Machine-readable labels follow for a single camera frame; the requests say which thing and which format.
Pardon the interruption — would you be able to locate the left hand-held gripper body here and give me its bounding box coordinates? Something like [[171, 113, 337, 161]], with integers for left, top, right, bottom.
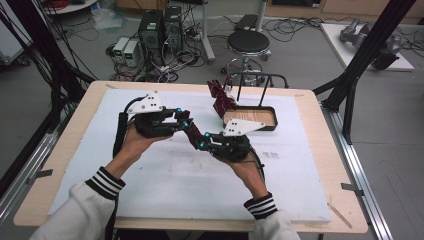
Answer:
[[127, 91, 178, 139]]

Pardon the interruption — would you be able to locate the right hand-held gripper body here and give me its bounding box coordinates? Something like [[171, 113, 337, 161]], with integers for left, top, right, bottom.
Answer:
[[209, 118, 266, 164]]

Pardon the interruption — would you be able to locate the black rack with wooden tray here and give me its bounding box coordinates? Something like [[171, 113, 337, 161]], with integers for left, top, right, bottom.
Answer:
[[222, 72, 290, 132]]

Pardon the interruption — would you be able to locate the dark red striped bow tie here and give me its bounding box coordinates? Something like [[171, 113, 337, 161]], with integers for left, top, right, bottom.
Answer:
[[182, 78, 238, 149]]

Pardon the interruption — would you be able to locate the person's left hand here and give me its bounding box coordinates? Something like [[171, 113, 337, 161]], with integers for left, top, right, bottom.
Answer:
[[120, 120, 174, 161]]

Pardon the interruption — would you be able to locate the person's right hand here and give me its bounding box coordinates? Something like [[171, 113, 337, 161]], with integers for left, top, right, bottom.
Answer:
[[215, 154, 265, 192]]

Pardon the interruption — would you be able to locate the white foam mat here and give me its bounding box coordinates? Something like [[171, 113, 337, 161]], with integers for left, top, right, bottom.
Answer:
[[48, 88, 333, 224]]

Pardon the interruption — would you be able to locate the white power supply unit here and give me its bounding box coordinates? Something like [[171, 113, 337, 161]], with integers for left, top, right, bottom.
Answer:
[[123, 39, 142, 68], [112, 36, 130, 64]]

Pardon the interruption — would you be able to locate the black computer tower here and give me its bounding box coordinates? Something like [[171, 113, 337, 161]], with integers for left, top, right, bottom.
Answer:
[[163, 5, 184, 53], [137, 9, 165, 65]]

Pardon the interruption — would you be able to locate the grey metal stand leg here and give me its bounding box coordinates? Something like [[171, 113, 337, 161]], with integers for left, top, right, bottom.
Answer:
[[254, 0, 270, 33], [199, 0, 216, 65]]

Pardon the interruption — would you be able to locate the black round stool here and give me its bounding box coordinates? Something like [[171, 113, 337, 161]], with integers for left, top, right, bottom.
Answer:
[[220, 29, 273, 77]]

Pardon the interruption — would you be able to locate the clear plastic bag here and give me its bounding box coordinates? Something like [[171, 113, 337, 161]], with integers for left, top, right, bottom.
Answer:
[[90, 7, 128, 33]]

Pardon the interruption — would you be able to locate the black flat box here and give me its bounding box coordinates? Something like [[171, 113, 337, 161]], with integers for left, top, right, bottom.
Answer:
[[234, 13, 260, 32]]

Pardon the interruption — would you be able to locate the white round table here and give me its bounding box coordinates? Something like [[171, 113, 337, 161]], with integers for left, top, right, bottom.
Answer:
[[42, 0, 100, 16]]

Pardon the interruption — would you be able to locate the grey metal clip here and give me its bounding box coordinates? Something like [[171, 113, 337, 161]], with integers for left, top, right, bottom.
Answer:
[[340, 182, 365, 198], [26, 168, 54, 185]]

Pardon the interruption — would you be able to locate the white floor board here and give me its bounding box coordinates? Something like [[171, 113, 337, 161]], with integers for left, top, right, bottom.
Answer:
[[319, 22, 415, 72]]

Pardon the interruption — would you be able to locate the thin wooden stick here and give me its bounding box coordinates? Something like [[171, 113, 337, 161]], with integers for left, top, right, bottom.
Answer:
[[327, 202, 353, 230]]

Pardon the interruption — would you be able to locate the left hand-held gripper black cable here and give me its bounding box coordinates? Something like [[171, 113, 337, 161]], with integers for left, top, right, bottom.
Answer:
[[104, 95, 148, 240]]

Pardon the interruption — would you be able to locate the hand-held gripper black cable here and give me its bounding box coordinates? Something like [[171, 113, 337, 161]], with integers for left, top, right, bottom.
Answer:
[[248, 149, 267, 184], [104, 95, 148, 240]]

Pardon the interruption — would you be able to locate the tangle of floor cables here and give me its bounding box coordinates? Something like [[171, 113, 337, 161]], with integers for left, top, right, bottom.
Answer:
[[105, 6, 208, 84]]

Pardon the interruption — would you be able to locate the right hand-held gripper black cable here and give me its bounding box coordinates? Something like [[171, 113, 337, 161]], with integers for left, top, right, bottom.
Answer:
[[248, 149, 267, 184]]

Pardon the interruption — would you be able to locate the black metal frame post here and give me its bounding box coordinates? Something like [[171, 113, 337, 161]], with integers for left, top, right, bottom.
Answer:
[[312, 0, 418, 146], [0, 0, 98, 134]]

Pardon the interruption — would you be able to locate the aluminium rail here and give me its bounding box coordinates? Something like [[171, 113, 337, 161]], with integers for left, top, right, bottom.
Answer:
[[320, 102, 395, 240], [0, 129, 60, 225]]

